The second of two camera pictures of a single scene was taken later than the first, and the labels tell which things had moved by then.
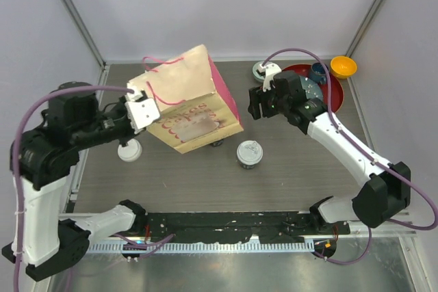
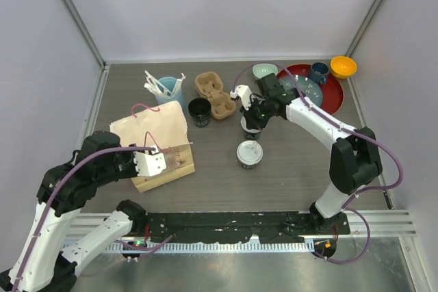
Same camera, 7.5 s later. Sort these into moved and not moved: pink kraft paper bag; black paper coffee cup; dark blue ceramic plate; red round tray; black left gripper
Moved: pink kraft paper bag; black left gripper
Not moved: black paper coffee cup; dark blue ceramic plate; red round tray
